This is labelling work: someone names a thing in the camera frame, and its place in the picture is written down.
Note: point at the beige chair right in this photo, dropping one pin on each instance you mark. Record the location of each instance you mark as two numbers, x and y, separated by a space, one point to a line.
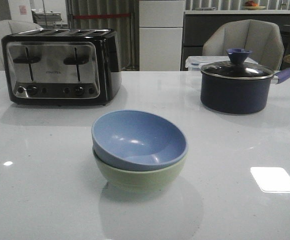
263 38

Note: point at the black and steel toaster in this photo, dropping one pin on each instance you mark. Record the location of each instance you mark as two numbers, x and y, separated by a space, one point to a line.
79 67

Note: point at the blue bowl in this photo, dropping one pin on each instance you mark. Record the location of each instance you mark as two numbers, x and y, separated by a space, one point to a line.
135 140

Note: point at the plate of fruit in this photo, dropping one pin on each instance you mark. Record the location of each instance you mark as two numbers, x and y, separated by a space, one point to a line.
251 5

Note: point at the white refrigerator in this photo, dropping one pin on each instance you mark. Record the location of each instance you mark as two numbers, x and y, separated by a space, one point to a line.
160 34

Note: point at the glass lid with blue knob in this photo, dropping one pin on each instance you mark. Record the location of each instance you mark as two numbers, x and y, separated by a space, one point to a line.
237 67

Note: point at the clear plastic food container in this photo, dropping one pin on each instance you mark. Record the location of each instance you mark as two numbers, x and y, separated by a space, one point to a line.
195 63

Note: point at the green bowl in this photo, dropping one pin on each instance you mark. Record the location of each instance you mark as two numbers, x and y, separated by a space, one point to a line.
140 181

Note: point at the dark blue saucepan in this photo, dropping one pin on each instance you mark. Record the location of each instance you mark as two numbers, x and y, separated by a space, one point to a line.
238 95

